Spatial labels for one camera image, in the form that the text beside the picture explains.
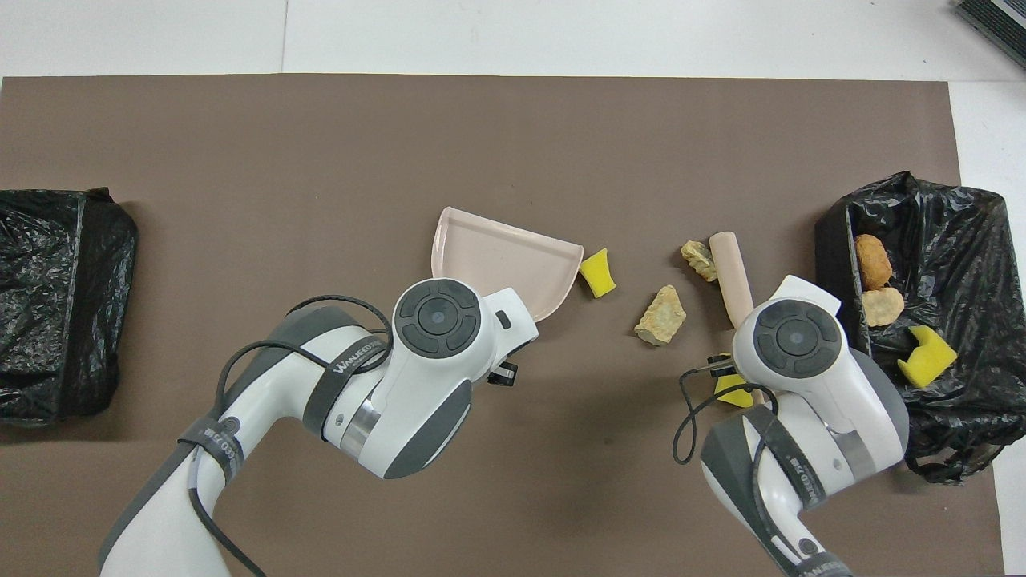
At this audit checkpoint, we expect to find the orange striped bread piece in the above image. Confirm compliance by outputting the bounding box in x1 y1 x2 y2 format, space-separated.
862 287 906 328

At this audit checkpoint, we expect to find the beige plastic dustpan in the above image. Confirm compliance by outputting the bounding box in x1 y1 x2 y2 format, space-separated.
431 206 585 324

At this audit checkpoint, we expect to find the brown paper table mat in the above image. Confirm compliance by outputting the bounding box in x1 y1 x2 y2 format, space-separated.
0 74 1004 577

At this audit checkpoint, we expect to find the rounded yellow sponge piece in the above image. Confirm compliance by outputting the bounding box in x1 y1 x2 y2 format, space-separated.
713 353 755 409

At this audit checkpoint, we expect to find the grey ribbed device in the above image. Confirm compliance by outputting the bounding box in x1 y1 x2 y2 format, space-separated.
952 0 1026 69

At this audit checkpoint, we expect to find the tall pale dumpling piece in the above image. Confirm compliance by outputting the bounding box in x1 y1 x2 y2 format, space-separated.
633 284 688 347

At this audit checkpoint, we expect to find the wide pale dumpling piece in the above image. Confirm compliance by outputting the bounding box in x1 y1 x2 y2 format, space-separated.
681 240 720 284

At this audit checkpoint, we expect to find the brown bread roll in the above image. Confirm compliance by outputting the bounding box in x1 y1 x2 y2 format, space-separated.
854 233 894 291

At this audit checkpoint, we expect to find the notched yellow sponge piece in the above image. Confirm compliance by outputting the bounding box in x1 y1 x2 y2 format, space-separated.
896 325 959 389

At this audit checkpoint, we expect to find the bin lined with black bag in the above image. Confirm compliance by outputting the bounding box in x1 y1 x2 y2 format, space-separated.
0 187 139 427
814 171 1026 485

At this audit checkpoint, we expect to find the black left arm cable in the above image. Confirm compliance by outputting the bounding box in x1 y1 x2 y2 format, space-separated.
186 294 395 577

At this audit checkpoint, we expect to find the beige brush with black bristles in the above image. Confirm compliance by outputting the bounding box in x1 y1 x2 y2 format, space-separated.
709 231 759 331

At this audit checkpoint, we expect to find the small curved yellow sponge piece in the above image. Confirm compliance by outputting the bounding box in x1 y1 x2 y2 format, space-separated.
579 248 618 300

